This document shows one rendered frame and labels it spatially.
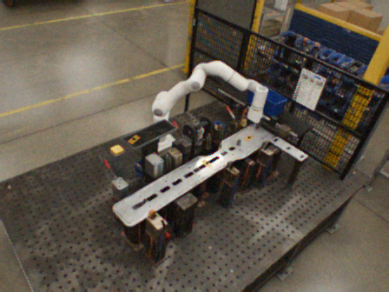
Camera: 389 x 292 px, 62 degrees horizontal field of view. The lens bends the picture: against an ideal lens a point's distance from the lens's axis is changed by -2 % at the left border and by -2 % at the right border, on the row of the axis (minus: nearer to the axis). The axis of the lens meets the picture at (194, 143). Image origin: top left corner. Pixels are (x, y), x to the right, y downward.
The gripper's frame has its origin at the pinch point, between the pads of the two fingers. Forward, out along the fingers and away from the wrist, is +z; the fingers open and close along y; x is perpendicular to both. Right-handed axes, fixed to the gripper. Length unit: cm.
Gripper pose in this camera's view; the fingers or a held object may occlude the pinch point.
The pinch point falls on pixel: (252, 125)
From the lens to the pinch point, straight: 246.8
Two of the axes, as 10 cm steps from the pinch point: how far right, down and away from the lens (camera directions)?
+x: 7.1, -3.9, 5.8
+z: -1.0, 7.7, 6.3
